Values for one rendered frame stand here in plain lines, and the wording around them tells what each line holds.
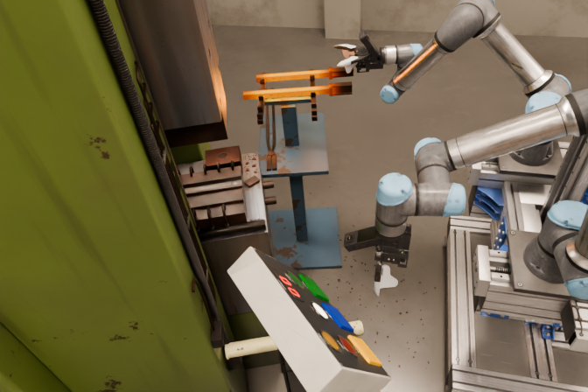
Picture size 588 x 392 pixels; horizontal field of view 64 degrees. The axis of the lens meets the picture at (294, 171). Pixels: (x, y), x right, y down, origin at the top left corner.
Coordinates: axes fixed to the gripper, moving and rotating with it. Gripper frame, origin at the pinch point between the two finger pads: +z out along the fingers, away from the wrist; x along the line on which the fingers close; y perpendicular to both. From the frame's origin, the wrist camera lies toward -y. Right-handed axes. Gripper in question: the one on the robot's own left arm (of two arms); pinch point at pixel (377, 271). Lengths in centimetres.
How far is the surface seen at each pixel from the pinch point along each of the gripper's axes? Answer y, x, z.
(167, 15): -45, 5, -71
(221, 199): -49, 14, -5
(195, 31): -40, 6, -67
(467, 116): 46, 198, 94
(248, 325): -47, 5, 56
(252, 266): -26.4, -20.4, -25.4
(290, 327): -15.0, -32.6, -24.9
